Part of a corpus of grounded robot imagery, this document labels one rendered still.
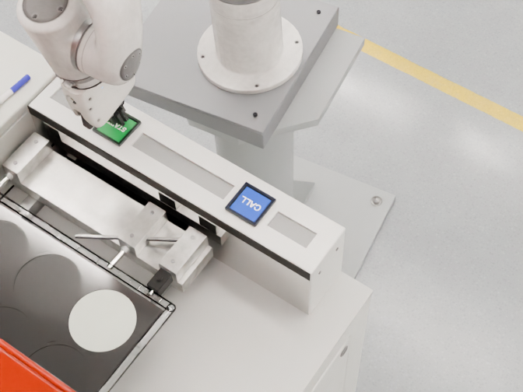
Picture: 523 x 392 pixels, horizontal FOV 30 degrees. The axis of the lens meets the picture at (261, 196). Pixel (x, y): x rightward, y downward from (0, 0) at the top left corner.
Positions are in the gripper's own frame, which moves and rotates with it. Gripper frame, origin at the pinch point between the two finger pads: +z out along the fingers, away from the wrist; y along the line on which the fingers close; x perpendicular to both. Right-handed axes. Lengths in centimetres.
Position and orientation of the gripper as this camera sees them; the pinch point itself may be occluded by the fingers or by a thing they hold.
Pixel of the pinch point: (115, 113)
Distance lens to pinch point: 154.9
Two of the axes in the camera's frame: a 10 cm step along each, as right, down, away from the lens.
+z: 1.4, 3.7, 9.2
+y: 5.5, -8.0, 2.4
